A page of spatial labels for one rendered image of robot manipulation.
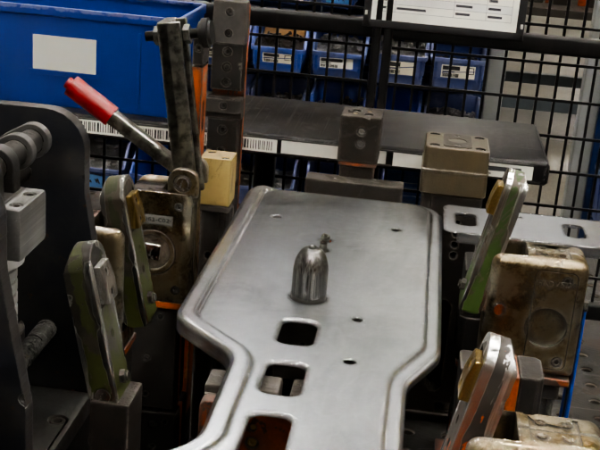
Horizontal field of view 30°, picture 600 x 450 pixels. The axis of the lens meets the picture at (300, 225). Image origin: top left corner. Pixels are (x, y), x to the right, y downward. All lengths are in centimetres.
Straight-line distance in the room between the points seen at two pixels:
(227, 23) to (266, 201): 24
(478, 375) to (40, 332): 34
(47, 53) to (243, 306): 64
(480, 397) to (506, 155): 77
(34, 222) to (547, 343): 53
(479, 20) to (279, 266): 65
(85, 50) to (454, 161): 50
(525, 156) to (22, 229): 86
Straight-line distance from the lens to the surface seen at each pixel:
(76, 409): 88
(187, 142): 109
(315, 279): 98
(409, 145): 144
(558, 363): 108
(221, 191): 118
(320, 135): 145
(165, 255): 113
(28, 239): 73
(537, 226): 128
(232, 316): 95
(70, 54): 150
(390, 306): 100
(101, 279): 80
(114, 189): 94
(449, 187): 134
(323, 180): 136
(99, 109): 112
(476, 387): 70
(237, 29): 137
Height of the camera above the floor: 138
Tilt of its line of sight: 19 degrees down
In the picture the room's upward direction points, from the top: 5 degrees clockwise
